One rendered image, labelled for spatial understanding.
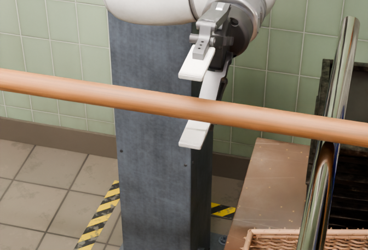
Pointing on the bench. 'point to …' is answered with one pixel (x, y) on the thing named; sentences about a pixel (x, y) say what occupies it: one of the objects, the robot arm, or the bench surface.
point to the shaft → (187, 108)
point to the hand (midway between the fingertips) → (194, 103)
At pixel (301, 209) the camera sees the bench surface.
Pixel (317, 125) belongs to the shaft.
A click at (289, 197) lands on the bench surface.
